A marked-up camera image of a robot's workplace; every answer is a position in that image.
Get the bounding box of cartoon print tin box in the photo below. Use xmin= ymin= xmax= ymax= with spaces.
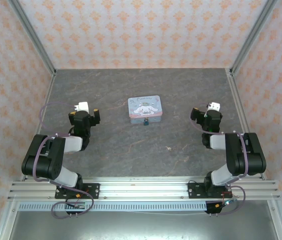
xmin=127 ymin=94 xmax=164 ymax=125

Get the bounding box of small circuit board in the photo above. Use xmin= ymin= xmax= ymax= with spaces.
xmin=214 ymin=199 xmax=235 ymax=209
xmin=65 ymin=201 xmax=86 ymax=210

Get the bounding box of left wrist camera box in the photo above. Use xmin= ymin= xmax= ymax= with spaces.
xmin=73 ymin=100 xmax=90 ymax=113

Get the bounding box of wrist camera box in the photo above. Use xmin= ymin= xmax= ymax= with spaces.
xmin=73 ymin=100 xmax=90 ymax=113
xmin=206 ymin=101 xmax=221 ymax=113

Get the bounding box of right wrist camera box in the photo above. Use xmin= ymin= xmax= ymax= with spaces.
xmin=206 ymin=101 xmax=221 ymax=113

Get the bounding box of aluminium table side rail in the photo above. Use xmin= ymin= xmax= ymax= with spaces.
xmin=20 ymin=71 xmax=57 ymax=181
xmin=226 ymin=69 xmax=267 ymax=181

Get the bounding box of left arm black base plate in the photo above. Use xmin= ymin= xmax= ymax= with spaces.
xmin=54 ymin=182 xmax=101 ymax=200

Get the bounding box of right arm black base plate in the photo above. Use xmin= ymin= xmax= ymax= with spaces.
xmin=187 ymin=181 xmax=233 ymax=200

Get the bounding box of aluminium mounting rail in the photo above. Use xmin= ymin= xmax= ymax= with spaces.
xmin=7 ymin=176 xmax=282 ymax=201

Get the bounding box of aluminium frame post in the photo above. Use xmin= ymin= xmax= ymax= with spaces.
xmin=6 ymin=0 xmax=58 ymax=76
xmin=230 ymin=0 xmax=280 ymax=76

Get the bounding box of slotted grey cable duct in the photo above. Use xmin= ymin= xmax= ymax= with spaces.
xmin=17 ymin=201 xmax=208 ymax=213

